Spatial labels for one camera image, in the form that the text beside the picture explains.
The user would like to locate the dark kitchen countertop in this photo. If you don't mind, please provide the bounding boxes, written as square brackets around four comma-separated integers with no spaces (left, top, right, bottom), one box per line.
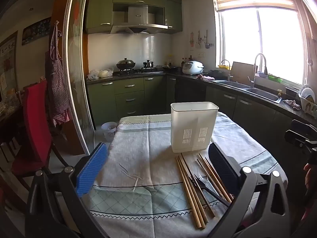
[87,68,317,127]

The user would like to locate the yellowish plastic bag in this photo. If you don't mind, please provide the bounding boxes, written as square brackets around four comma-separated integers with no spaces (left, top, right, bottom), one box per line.
[98,67,114,78]

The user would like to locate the green kitchen cabinets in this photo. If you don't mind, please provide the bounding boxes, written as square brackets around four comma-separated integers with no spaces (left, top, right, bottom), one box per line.
[85,0,184,35]
[87,76,317,154]

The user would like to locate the dark brown wooden chopstick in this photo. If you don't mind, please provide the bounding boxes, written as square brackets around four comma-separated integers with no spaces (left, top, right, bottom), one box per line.
[181,153,214,218]
[182,153,216,217]

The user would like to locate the cluttered dining table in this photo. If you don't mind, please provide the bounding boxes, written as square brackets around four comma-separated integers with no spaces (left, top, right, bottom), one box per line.
[0,87,25,121]

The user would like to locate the small steel faucet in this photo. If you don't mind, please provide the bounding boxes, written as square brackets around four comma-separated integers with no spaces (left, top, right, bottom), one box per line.
[220,59,233,81]

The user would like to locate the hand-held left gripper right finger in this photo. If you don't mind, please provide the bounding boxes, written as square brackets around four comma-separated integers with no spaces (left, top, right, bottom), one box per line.
[208,142,298,238]

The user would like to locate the wooden cutting board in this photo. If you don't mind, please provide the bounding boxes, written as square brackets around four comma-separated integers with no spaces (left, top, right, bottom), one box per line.
[231,61,258,83]

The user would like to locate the white rice cooker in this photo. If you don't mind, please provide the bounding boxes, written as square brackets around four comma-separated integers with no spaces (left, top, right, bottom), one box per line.
[182,61,204,75]

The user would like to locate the striped window blind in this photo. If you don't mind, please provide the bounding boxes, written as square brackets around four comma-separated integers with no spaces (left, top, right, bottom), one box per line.
[214,0,298,13]

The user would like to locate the green lower kitchen cabinets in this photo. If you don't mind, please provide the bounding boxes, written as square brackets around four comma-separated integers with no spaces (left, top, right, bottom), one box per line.
[87,76,317,154]

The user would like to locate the gas stove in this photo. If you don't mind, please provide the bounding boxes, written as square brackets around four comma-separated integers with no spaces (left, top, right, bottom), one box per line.
[116,67,164,76]

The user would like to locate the white plastic utensil holder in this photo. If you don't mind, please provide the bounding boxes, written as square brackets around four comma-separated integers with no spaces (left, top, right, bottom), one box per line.
[170,102,219,153]

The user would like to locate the black wok with lid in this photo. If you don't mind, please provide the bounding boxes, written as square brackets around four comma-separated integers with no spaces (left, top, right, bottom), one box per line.
[116,58,136,70]

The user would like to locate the hanging kitchen utensils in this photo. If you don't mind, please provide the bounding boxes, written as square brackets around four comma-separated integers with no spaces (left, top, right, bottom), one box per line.
[189,30,215,49]

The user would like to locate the steel double sink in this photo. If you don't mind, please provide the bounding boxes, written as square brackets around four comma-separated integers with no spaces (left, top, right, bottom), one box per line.
[215,79,283,104]

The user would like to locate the patterned pale green tablecloth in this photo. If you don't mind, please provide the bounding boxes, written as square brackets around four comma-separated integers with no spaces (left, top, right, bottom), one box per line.
[89,111,289,238]

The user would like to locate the green upper kitchen cabinets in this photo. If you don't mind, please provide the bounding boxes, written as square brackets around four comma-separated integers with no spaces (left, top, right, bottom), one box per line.
[85,0,184,35]

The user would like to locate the kitchen window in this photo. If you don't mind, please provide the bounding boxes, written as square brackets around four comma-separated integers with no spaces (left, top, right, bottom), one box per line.
[213,0,312,86]

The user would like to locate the tall steel faucet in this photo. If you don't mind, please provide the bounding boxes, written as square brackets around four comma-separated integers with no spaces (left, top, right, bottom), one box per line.
[248,53,268,88]

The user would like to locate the person's right hand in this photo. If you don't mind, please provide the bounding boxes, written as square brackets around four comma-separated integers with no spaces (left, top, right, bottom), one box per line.
[304,162,317,204]

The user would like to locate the glass sliding door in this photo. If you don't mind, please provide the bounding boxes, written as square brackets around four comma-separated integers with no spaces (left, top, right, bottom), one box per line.
[62,0,96,154]

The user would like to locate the dish rack with plates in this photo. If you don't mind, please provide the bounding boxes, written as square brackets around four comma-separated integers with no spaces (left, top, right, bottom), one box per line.
[298,85,317,117]

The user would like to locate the steel range hood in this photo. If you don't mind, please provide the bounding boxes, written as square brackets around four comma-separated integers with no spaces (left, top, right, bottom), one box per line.
[110,2,169,35]

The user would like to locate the red checked apron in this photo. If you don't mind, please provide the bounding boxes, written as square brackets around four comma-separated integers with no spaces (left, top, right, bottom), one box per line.
[45,21,71,127]

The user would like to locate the grey rag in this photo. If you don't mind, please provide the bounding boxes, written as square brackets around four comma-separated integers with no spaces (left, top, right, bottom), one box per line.
[283,99,302,111]

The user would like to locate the red chair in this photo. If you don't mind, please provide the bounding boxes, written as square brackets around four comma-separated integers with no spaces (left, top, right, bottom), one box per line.
[11,79,53,186]

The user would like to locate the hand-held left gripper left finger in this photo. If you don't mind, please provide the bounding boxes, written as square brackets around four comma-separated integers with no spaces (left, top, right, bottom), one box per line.
[25,142,109,238]

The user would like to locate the white trash bin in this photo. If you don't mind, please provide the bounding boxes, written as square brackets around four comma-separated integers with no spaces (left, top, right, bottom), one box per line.
[101,121,117,142]

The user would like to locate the light bamboo chopstick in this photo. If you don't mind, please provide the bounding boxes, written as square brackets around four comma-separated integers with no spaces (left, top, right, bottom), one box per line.
[179,157,205,226]
[176,157,200,229]
[180,157,208,225]
[178,157,203,228]

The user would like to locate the wall calendar scroll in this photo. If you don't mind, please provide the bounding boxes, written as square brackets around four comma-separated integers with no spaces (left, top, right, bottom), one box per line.
[0,32,18,95]

